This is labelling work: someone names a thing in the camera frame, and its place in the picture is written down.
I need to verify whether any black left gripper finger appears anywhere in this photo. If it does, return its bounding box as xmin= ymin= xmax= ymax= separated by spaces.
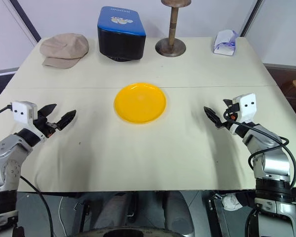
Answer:
xmin=56 ymin=109 xmax=77 ymax=131
xmin=38 ymin=103 xmax=57 ymax=117

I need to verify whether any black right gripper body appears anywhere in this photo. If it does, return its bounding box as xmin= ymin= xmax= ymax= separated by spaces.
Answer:
xmin=216 ymin=108 xmax=237 ymax=130

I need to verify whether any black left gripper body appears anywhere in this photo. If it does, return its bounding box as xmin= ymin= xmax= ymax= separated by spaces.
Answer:
xmin=33 ymin=111 xmax=59 ymax=139

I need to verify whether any yellow round plate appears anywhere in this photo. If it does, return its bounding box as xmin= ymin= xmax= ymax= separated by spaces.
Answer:
xmin=113 ymin=82 xmax=168 ymax=124

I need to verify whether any black side shelf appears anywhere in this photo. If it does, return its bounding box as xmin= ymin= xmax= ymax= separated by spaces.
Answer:
xmin=0 ymin=67 xmax=20 ymax=107

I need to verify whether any white tissue pack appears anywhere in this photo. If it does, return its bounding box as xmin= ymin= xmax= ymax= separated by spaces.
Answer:
xmin=213 ymin=29 xmax=239 ymax=56

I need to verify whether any dark brown side furniture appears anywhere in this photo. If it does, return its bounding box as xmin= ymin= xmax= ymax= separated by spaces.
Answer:
xmin=263 ymin=62 xmax=296 ymax=129

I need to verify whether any beige newsboy cap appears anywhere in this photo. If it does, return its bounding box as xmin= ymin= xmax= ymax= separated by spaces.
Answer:
xmin=39 ymin=33 xmax=90 ymax=69

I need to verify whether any cream tablecloth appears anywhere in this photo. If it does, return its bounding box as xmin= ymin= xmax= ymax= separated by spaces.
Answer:
xmin=0 ymin=36 xmax=296 ymax=194

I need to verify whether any brown wooden hat stand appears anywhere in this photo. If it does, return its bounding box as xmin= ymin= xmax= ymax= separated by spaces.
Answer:
xmin=154 ymin=0 xmax=187 ymax=57

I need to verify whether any grey rounded robot leg cover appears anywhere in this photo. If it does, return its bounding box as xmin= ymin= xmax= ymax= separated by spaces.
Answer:
xmin=162 ymin=191 xmax=196 ymax=237

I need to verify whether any blue and black padded box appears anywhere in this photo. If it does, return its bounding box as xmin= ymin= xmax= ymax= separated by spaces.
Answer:
xmin=97 ymin=6 xmax=147 ymax=62

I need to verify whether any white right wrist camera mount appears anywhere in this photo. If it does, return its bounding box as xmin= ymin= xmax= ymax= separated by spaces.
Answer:
xmin=228 ymin=93 xmax=258 ymax=136

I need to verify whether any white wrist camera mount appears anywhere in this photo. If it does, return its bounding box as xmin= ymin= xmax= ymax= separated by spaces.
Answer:
xmin=228 ymin=93 xmax=258 ymax=136
xmin=9 ymin=100 xmax=47 ymax=143

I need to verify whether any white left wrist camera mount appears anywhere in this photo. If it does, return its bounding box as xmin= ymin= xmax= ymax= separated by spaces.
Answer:
xmin=9 ymin=100 xmax=47 ymax=143

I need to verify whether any grey metal frame bar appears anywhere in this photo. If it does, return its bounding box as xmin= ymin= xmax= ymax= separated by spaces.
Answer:
xmin=9 ymin=0 xmax=42 ymax=44
xmin=240 ymin=0 xmax=257 ymax=38

